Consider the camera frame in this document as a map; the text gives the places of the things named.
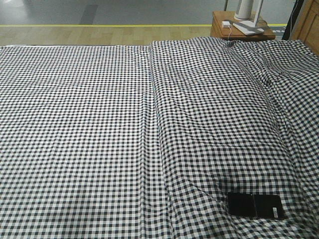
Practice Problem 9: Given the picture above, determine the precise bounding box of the black foldable smartphone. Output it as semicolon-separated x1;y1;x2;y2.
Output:
227;192;285;220

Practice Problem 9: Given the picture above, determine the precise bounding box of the wooden headboard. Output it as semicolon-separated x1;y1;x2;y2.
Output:
289;0;319;55

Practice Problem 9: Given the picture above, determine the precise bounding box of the black white checkered bedsheet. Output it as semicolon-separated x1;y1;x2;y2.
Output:
0;45;319;239

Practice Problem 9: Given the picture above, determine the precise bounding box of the white charger adapter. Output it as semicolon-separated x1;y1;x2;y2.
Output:
222;21;231;28

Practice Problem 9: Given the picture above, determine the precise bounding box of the checkered pillow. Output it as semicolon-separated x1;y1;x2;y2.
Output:
150;37;319;239

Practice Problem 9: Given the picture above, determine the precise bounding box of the wooden nightstand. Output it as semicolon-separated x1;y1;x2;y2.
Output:
210;11;275;42

